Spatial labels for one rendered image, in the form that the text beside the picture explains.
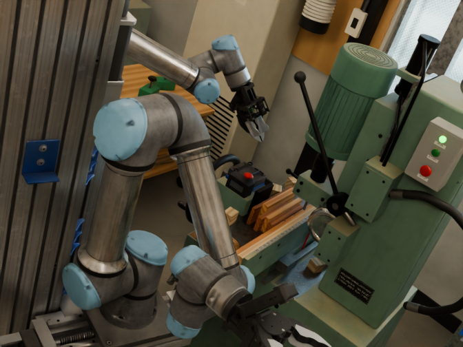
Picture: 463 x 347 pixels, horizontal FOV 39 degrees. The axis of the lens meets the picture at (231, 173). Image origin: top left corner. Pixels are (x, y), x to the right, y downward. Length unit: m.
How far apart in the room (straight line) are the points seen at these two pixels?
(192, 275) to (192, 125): 0.32
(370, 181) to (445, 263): 1.80
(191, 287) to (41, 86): 0.51
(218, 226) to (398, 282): 0.72
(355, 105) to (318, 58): 1.76
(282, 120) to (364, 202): 2.07
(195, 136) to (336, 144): 0.66
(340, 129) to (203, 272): 0.79
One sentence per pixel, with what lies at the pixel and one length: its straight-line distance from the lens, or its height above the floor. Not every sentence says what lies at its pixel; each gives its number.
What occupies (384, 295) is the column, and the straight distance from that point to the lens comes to 2.00.
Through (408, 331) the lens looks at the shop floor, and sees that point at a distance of 3.51.
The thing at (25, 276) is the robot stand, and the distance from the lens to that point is 1.73.
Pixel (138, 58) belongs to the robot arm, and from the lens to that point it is 1.84.
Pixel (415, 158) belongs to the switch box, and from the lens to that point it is 1.75.
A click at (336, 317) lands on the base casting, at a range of 2.04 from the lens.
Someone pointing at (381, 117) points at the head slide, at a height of 1.39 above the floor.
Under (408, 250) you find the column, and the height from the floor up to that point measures 1.10.
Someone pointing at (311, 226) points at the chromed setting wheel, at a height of 1.00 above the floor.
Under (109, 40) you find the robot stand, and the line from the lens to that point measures 1.42.
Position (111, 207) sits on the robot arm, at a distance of 1.41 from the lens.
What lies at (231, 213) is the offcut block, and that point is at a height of 0.94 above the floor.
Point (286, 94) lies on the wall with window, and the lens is 3.79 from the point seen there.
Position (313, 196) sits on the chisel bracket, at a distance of 2.08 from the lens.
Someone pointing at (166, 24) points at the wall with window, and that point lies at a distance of 4.38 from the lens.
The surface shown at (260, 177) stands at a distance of 2.13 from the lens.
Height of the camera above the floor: 2.05
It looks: 30 degrees down
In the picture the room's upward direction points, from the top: 19 degrees clockwise
